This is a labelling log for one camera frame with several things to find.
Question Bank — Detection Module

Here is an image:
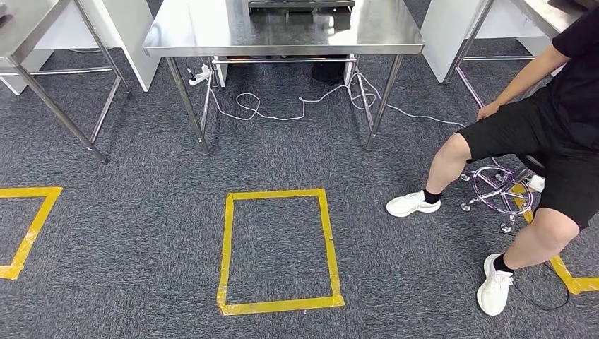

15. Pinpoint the person's right hand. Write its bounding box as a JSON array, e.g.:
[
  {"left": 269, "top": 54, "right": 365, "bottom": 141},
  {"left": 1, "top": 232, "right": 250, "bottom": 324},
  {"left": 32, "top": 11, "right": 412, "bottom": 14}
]
[{"left": 476, "top": 100, "right": 502, "bottom": 121}]

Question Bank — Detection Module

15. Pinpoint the black plastic plate bracket part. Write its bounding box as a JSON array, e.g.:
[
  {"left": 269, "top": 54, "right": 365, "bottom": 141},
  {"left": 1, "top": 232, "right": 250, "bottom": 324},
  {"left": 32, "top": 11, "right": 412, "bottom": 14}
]
[{"left": 248, "top": 0, "right": 355, "bottom": 13}]

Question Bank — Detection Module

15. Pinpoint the stainless steel workbench table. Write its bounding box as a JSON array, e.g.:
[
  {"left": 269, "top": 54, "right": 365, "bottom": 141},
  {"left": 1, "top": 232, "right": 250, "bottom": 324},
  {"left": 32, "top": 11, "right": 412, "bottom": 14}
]
[
  {"left": 441, "top": 0, "right": 586, "bottom": 109},
  {"left": 0, "top": 0, "right": 132, "bottom": 165},
  {"left": 142, "top": 0, "right": 425, "bottom": 155}
]

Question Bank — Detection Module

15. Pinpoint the person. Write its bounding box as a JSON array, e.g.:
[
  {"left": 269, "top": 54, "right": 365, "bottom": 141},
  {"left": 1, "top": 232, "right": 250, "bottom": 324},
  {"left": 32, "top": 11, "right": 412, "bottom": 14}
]
[{"left": 386, "top": 6, "right": 599, "bottom": 318}]

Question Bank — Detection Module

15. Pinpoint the black stool with chrome base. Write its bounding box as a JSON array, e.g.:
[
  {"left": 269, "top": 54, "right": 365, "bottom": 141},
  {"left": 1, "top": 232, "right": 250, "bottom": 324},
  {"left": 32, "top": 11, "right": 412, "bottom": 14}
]
[{"left": 461, "top": 154, "right": 546, "bottom": 234}]

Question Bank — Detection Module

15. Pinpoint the white cabinet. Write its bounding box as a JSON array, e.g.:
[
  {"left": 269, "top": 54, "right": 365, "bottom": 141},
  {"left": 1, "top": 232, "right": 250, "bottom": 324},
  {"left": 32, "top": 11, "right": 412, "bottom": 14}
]
[
  {"left": 0, "top": 0, "right": 161, "bottom": 97},
  {"left": 420, "top": 0, "right": 565, "bottom": 84}
]

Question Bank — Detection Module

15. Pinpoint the black box under table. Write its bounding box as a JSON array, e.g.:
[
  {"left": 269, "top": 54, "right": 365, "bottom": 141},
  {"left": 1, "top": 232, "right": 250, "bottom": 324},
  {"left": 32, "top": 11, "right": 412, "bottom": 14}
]
[{"left": 311, "top": 59, "right": 348, "bottom": 86}]

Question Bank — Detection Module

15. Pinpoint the yellow floor tape square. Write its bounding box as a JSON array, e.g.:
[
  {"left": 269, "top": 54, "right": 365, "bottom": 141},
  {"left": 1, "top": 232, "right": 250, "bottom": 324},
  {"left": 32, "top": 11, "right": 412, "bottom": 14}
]
[
  {"left": 510, "top": 184, "right": 599, "bottom": 296},
  {"left": 0, "top": 186, "right": 63, "bottom": 280},
  {"left": 216, "top": 188, "right": 346, "bottom": 316}
]

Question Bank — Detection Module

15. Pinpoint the white power strip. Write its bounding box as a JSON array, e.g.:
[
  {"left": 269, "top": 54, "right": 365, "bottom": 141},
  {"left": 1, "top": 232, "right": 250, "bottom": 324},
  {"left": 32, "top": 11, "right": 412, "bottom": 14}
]
[{"left": 188, "top": 64, "right": 211, "bottom": 87}]

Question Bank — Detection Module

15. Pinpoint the thin black floor cable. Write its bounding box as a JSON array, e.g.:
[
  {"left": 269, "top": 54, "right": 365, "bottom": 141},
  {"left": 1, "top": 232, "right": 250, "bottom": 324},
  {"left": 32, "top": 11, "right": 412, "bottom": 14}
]
[{"left": 512, "top": 261, "right": 571, "bottom": 312}]

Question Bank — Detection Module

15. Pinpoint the white floor cable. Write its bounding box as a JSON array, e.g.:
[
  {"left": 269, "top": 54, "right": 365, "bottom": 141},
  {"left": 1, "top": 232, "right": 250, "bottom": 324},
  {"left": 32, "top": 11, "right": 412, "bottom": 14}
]
[{"left": 206, "top": 70, "right": 468, "bottom": 129}]

